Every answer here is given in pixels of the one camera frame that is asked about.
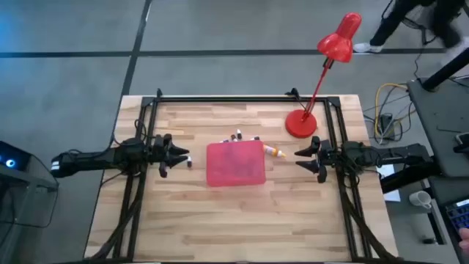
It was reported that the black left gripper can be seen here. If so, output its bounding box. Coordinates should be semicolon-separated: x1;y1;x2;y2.
148;133;191;178

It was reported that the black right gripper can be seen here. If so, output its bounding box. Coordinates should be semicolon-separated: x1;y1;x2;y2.
294;135;344;184

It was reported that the orange food coloring bottle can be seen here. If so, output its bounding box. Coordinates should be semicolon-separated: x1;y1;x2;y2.
263;144;287;159

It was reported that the pink plastic bin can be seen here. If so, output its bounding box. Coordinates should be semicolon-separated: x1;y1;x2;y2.
206;140;267;188

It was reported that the red desk lamp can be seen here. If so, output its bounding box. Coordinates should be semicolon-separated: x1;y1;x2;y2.
284;12;363;139

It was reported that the black power brick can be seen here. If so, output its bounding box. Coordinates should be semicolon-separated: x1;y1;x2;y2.
379;113;395;130

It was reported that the white paper sheet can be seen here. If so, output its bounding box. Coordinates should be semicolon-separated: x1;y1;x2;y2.
375;164;402;203

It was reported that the white mug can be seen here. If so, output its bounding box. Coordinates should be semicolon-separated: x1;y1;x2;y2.
408;190;433;210

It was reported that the grey side desk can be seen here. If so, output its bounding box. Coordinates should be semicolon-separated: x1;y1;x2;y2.
379;77;469;264

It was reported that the grey side table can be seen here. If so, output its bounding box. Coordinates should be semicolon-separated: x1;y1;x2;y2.
0;153;60;264

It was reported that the person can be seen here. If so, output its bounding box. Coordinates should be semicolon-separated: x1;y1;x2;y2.
353;0;469;67

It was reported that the black computer with blue light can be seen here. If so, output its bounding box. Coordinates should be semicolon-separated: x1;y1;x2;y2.
0;141;32;172

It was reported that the black keyboard with blue keys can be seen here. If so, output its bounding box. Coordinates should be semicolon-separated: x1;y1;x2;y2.
443;199;469;243

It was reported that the black pole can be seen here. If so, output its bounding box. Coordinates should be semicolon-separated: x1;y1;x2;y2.
421;46;469;92

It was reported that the person's hand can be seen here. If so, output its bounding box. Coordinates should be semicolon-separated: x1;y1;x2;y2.
457;227;469;254

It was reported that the black aluminium table frame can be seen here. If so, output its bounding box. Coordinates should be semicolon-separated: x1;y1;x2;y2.
84;87;400;264

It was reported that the yellow cable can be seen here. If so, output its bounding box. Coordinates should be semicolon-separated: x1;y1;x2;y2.
374;82;417;137

